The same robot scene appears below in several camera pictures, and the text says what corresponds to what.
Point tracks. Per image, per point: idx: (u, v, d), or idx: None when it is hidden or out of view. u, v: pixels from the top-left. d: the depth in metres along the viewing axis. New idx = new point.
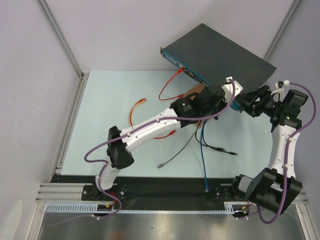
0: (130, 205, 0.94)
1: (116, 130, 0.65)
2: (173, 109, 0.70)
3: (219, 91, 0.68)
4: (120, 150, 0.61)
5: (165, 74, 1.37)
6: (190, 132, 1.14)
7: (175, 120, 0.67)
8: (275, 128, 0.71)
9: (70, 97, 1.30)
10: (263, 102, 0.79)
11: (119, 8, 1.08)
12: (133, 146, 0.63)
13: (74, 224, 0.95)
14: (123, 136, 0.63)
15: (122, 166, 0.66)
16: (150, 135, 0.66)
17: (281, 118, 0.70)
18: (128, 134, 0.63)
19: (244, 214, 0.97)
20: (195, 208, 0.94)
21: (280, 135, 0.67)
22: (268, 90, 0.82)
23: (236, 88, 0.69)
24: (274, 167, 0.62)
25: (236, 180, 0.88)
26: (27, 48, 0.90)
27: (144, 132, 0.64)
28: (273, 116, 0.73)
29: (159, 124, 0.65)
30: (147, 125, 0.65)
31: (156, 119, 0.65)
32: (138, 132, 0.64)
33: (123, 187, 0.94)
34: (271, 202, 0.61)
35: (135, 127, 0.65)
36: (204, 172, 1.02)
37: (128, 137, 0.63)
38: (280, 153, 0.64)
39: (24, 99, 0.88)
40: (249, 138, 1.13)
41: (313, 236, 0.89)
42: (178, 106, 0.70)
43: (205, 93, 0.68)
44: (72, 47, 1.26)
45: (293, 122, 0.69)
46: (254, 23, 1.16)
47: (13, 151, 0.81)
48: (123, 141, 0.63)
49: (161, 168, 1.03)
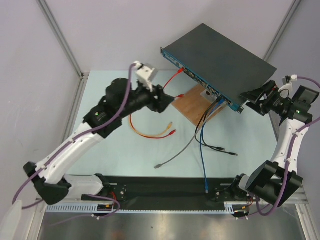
0: (130, 205, 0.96)
1: (32, 168, 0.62)
2: (87, 121, 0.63)
3: (122, 85, 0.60)
4: (41, 187, 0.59)
5: (166, 74, 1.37)
6: (189, 132, 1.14)
7: (91, 134, 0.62)
8: (283, 122, 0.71)
9: (70, 97, 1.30)
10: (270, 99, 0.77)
11: (119, 8, 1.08)
12: (54, 175, 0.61)
13: (74, 224, 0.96)
14: (39, 172, 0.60)
15: (58, 198, 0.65)
16: (70, 159, 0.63)
17: (292, 111, 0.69)
18: (44, 167, 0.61)
19: (244, 214, 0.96)
20: (195, 208, 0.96)
21: (287, 129, 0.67)
22: (274, 87, 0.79)
23: (146, 71, 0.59)
24: (276, 160, 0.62)
25: (237, 180, 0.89)
26: (27, 47, 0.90)
27: (61, 159, 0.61)
28: (282, 109, 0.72)
29: (74, 145, 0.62)
30: (63, 150, 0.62)
31: (71, 139, 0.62)
32: (54, 162, 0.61)
33: (123, 187, 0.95)
34: (270, 195, 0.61)
35: (50, 157, 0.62)
36: (204, 172, 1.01)
37: (46, 170, 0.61)
38: (285, 147, 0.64)
39: (24, 99, 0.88)
40: (249, 137, 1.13)
41: (313, 236, 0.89)
42: (92, 117, 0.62)
43: (108, 92, 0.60)
44: (71, 47, 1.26)
45: (303, 116, 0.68)
46: (254, 23, 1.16)
47: (13, 151, 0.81)
48: (41, 176, 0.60)
49: (158, 168, 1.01)
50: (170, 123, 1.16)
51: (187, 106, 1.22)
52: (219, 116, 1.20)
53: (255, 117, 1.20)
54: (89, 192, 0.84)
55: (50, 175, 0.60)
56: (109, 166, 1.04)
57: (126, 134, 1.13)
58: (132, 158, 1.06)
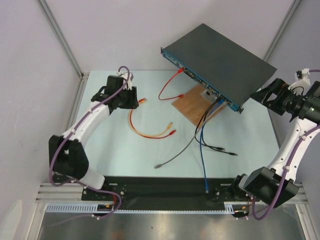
0: (130, 205, 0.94)
1: (58, 137, 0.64)
2: (95, 101, 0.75)
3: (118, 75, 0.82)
4: (76, 146, 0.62)
5: (166, 74, 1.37)
6: (190, 132, 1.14)
7: (104, 106, 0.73)
8: (293, 120, 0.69)
9: (70, 97, 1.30)
10: (280, 96, 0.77)
11: (119, 8, 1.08)
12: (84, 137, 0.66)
13: (74, 224, 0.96)
14: (70, 134, 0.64)
15: (81, 171, 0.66)
16: (91, 127, 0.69)
17: (304, 107, 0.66)
18: (73, 131, 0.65)
19: (244, 214, 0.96)
20: (194, 208, 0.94)
21: (294, 130, 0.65)
22: (283, 84, 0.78)
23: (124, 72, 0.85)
24: (274, 167, 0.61)
25: (238, 179, 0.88)
26: (27, 47, 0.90)
27: (87, 124, 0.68)
28: (295, 104, 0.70)
29: (93, 114, 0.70)
30: (84, 118, 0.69)
31: (89, 110, 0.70)
32: (82, 126, 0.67)
33: (123, 187, 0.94)
34: (267, 194, 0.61)
35: (76, 125, 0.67)
36: (203, 172, 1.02)
37: (75, 134, 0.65)
38: (286, 152, 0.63)
39: (24, 99, 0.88)
40: (249, 137, 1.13)
41: (313, 236, 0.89)
42: (98, 97, 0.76)
43: (110, 79, 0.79)
44: (71, 47, 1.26)
45: (317, 112, 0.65)
46: (254, 23, 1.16)
47: (14, 151, 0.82)
48: (74, 138, 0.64)
49: (158, 168, 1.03)
50: (170, 123, 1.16)
51: (187, 106, 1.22)
52: (219, 117, 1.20)
53: (255, 117, 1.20)
54: (93, 186, 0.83)
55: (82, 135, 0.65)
56: (109, 166, 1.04)
57: (126, 134, 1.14)
58: (133, 157, 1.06)
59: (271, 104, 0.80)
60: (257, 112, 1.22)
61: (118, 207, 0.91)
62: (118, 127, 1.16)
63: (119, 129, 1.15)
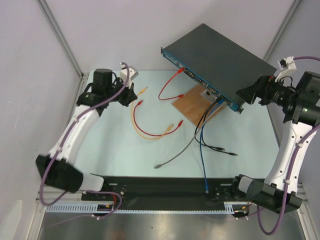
0: (130, 205, 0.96)
1: (43, 159, 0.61)
2: (81, 104, 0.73)
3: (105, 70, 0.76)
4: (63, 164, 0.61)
5: (166, 74, 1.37)
6: (190, 132, 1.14)
7: (90, 111, 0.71)
8: (286, 122, 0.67)
9: (70, 97, 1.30)
10: (269, 91, 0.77)
11: (120, 8, 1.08)
12: (71, 153, 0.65)
13: (74, 225, 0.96)
14: (57, 152, 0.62)
15: (74, 183, 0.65)
16: (79, 135, 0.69)
17: (297, 109, 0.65)
18: (59, 149, 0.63)
19: (244, 214, 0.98)
20: (195, 208, 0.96)
21: (290, 137, 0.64)
22: (269, 79, 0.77)
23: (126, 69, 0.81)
24: (274, 182, 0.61)
25: (236, 180, 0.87)
26: (27, 47, 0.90)
27: (74, 137, 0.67)
28: (287, 105, 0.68)
29: (79, 122, 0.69)
30: (71, 130, 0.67)
31: (75, 120, 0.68)
32: (68, 140, 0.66)
33: (123, 187, 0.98)
34: (273, 206, 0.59)
35: (62, 140, 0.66)
36: (203, 172, 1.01)
37: (62, 151, 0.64)
38: (285, 164, 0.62)
39: (24, 99, 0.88)
40: (249, 137, 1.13)
41: (313, 236, 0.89)
42: (83, 98, 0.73)
43: (96, 75, 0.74)
44: (71, 47, 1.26)
45: (311, 111, 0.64)
46: (254, 23, 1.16)
47: (14, 151, 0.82)
48: (61, 156, 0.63)
49: (158, 168, 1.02)
50: (181, 121, 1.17)
51: (187, 106, 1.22)
52: (219, 117, 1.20)
53: (255, 117, 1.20)
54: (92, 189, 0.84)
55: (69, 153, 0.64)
56: (109, 166, 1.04)
57: (126, 134, 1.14)
58: (133, 157, 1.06)
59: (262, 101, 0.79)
60: (257, 112, 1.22)
61: (119, 203, 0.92)
62: (118, 127, 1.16)
63: (119, 129, 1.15)
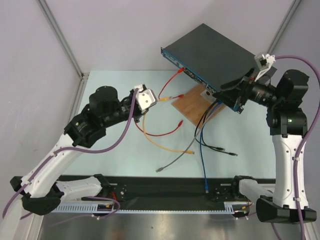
0: (130, 205, 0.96)
1: (15, 186, 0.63)
2: (68, 132, 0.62)
3: (107, 95, 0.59)
4: (26, 201, 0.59)
5: (166, 74, 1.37)
6: (190, 132, 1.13)
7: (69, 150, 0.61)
8: (276, 137, 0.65)
9: (70, 97, 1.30)
10: (249, 93, 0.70)
11: (120, 8, 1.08)
12: (40, 189, 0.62)
13: (74, 224, 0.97)
14: (24, 187, 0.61)
15: (46, 209, 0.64)
16: (57, 169, 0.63)
17: (283, 121, 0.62)
18: (28, 182, 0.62)
19: (244, 214, 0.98)
20: (195, 208, 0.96)
21: (285, 153, 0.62)
22: (250, 82, 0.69)
23: (146, 98, 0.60)
24: (285, 203, 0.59)
25: (235, 184, 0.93)
26: (27, 47, 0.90)
27: (45, 174, 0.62)
28: (271, 119, 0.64)
29: (57, 157, 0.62)
30: (45, 164, 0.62)
31: (52, 153, 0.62)
32: (39, 176, 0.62)
33: (123, 187, 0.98)
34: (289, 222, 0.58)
35: (34, 172, 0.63)
36: (203, 172, 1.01)
37: (30, 185, 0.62)
38: (289, 181, 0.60)
39: (25, 99, 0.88)
40: (249, 137, 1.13)
41: (313, 236, 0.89)
42: (73, 126, 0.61)
43: (92, 102, 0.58)
44: (71, 47, 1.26)
45: (295, 121, 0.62)
46: (254, 23, 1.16)
47: (13, 150, 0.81)
48: (26, 191, 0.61)
49: (159, 171, 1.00)
50: (181, 121, 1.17)
51: (187, 106, 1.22)
52: (219, 116, 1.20)
53: (255, 116, 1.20)
54: (88, 194, 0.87)
55: (35, 190, 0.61)
56: (109, 166, 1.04)
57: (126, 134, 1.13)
58: (133, 158, 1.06)
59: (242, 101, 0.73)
60: (257, 112, 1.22)
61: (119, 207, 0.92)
62: (118, 127, 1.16)
63: (120, 129, 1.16)
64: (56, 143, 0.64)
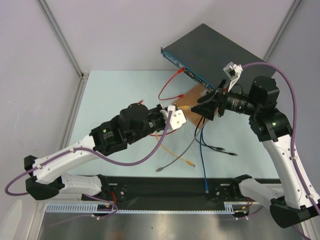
0: (130, 205, 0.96)
1: (27, 164, 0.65)
2: (93, 135, 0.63)
3: (138, 115, 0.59)
4: (31, 184, 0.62)
5: (166, 74, 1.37)
6: (190, 132, 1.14)
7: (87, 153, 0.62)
8: (267, 143, 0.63)
9: (70, 97, 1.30)
10: (225, 104, 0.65)
11: (120, 7, 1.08)
12: (46, 177, 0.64)
13: (75, 224, 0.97)
14: (34, 170, 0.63)
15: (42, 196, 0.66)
16: (68, 164, 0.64)
17: (269, 127, 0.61)
18: (39, 166, 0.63)
19: (244, 214, 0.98)
20: (195, 208, 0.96)
21: (281, 155, 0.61)
22: (224, 93, 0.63)
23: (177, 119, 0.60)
24: (301, 204, 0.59)
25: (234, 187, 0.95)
26: (27, 47, 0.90)
27: (57, 165, 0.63)
28: (257, 127, 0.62)
29: (75, 154, 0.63)
30: (61, 156, 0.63)
31: (71, 149, 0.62)
32: (51, 165, 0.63)
33: (123, 187, 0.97)
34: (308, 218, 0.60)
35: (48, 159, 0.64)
36: (203, 172, 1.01)
37: (40, 170, 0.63)
38: (296, 182, 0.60)
39: (24, 99, 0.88)
40: (249, 137, 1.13)
41: (313, 235, 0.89)
42: (99, 131, 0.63)
43: (122, 117, 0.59)
44: (71, 46, 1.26)
45: (280, 123, 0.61)
46: (254, 23, 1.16)
47: (13, 150, 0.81)
48: (34, 174, 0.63)
49: (159, 171, 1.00)
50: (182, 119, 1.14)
51: None
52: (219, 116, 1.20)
53: None
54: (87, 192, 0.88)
55: (42, 176, 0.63)
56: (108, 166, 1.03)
57: None
58: (133, 158, 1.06)
59: (220, 114, 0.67)
60: None
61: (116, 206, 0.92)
62: None
63: None
64: (78, 141, 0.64)
